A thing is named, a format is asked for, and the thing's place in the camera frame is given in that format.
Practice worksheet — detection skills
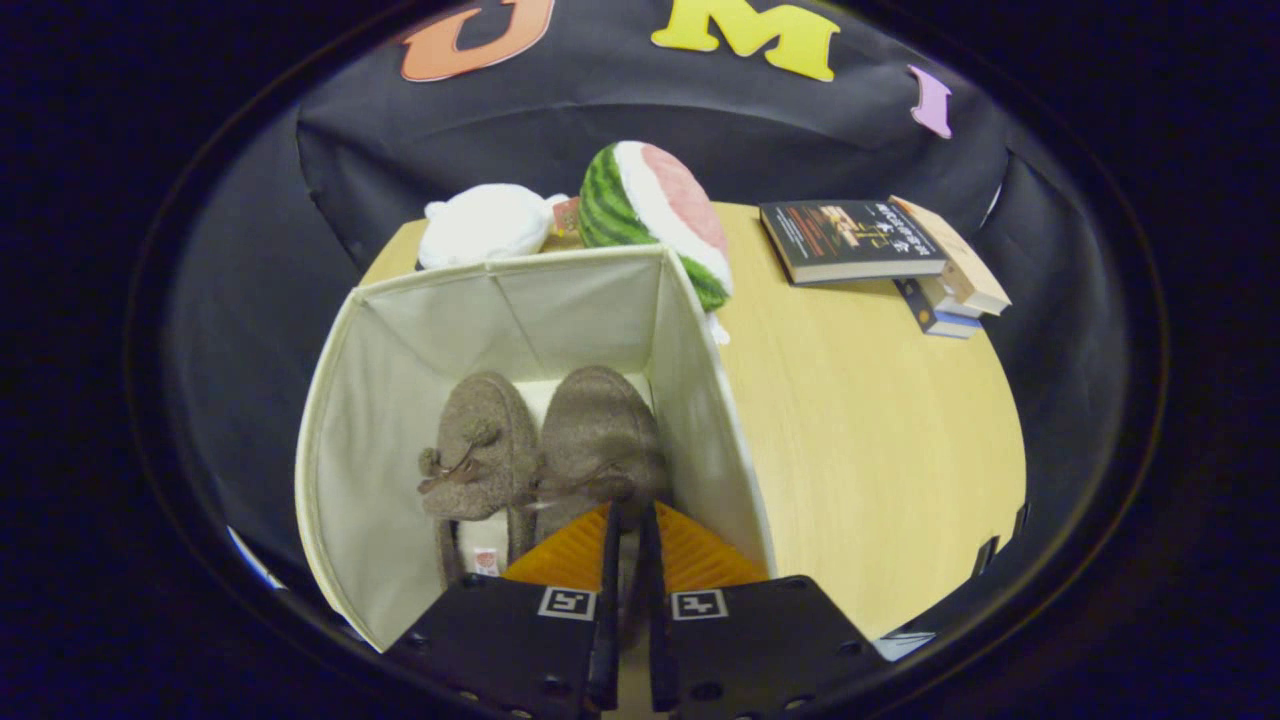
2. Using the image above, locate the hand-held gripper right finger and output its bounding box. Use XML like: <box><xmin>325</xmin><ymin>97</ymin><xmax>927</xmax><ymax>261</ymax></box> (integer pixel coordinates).
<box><xmin>640</xmin><ymin>500</ymin><xmax>871</xmax><ymax>720</ymax></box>

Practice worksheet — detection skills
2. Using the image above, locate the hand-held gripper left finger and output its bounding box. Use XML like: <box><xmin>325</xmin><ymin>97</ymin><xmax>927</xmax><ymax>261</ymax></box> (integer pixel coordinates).
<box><xmin>383</xmin><ymin>502</ymin><xmax>623</xmax><ymax>720</ymax></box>

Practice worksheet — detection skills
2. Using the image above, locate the brown fuzzy slipper shoe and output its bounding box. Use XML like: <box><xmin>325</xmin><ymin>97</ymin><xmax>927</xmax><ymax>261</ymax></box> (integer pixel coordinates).
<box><xmin>520</xmin><ymin>365</ymin><xmax>673</xmax><ymax>651</ymax></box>
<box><xmin>417</xmin><ymin>372</ymin><xmax>541</xmax><ymax>591</ymax></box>

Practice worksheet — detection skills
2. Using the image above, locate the grey fabric storage box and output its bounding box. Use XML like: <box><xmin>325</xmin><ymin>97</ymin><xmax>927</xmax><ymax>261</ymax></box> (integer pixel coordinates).
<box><xmin>293</xmin><ymin>243</ymin><xmax>781</xmax><ymax>653</ymax></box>

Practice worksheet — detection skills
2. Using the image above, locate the blue cover book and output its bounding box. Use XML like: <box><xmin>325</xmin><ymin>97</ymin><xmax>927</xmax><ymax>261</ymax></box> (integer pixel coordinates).
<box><xmin>893</xmin><ymin>278</ymin><xmax>983</xmax><ymax>341</ymax></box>

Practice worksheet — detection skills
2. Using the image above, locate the white plush toy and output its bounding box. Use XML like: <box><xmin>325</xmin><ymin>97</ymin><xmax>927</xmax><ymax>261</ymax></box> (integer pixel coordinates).
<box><xmin>417</xmin><ymin>183</ymin><xmax>571</xmax><ymax>271</ymax></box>

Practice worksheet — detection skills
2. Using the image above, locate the watermelon slice plush toy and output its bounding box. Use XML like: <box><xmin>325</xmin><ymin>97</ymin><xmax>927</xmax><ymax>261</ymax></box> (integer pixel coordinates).
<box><xmin>577</xmin><ymin>140</ymin><xmax>734</xmax><ymax>346</ymax></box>

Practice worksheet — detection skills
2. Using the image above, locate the black cover book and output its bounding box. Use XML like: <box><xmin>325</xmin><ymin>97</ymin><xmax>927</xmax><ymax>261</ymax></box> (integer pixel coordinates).
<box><xmin>758</xmin><ymin>199</ymin><xmax>949</xmax><ymax>286</ymax></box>

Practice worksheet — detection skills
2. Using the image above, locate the white cover book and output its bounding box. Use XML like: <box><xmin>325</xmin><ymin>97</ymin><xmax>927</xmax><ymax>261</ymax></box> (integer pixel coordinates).
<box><xmin>915</xmin><ymin>275</ymin><xmax>986</xmax><ymax>321</ymax></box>

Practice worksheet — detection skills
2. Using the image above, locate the beige cover book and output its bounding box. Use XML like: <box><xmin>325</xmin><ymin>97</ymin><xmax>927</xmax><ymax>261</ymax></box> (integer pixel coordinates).
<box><xmin>888</xmin><ymin>195</ymin><xmax>1013</xmax><ymax>318</ymax></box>

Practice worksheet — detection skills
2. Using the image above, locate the black backdrop cloth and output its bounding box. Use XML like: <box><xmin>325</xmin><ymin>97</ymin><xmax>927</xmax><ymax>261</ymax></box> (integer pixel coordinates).
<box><xmin>160</xmin><ymin>0</ymin><xmax>1131</xmax><ymax>641</ymax></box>

